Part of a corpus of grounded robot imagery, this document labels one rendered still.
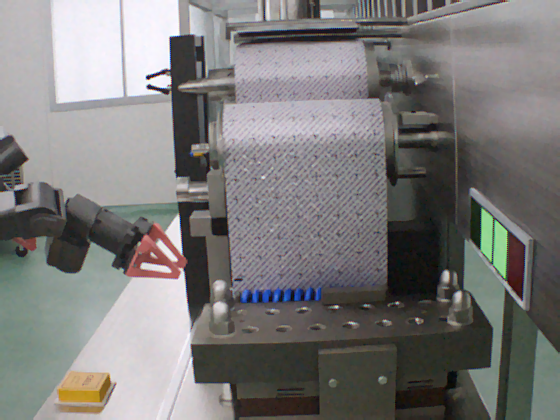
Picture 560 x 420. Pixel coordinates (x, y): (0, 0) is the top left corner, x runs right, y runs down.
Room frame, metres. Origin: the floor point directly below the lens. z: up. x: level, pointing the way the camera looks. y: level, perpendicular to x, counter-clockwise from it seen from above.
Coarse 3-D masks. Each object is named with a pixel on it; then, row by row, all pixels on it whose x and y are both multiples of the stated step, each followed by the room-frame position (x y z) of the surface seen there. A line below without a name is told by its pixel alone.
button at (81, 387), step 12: (72, 372) 1.00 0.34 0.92; (84, 372) 1.00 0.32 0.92; (96, 372) 1.00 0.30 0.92; (108, 372) 1.00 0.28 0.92; (60, 384) 0.96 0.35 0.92; (72, 384) 0.96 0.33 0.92; (84, 384) 0.96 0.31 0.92; (96, 384) 0.96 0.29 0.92; (108, 384) 0.99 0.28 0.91; (60, 396) 0.94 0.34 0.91; (72, 396) 0.94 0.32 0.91; (84, 396) 0.94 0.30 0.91; (96, 396) 0.94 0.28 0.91
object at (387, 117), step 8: (384, 104) 1.10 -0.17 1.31; (384, 112) 1.08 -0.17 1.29; (384, 120) 1.07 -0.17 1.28; (384, 128) 1.06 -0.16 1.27; (392, 128) 1.06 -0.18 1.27; (384, 136) 1.06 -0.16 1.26; (392, 136) 1.06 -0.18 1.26; (392, 144) 1.06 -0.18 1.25; (392, 152) 1.06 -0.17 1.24; (392, 160) 1.06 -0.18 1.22; (392, 168) 1.07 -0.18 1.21
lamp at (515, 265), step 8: (512, 240) 0.64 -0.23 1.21; (512, 248) 0.64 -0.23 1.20; (520, 248) 0.62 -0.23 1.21; (512, 256) 0.64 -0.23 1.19; (520, 256) 0.61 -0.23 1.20; (512, 264) 0.64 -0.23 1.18; (520, 264) 0.61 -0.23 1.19; (512, 272) 0.64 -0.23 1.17; (520, 272) 0.61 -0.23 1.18; (512, 280) 0.64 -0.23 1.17; (520, 280) 0.61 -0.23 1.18; (520, 288) 0.61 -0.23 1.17
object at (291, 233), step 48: (240, 192) 1.06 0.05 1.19; (288, 192) 1.06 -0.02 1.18; (336, 192) 1.05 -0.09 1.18; (384, 192) 1.05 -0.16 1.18; (240, 240) 1.06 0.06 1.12; (288, 240) 1.06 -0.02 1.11; (336, 240) 1.05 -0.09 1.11; (384, 240) 1.05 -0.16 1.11; (240, 288) 1.06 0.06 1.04; (288, 288) 1.06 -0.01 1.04
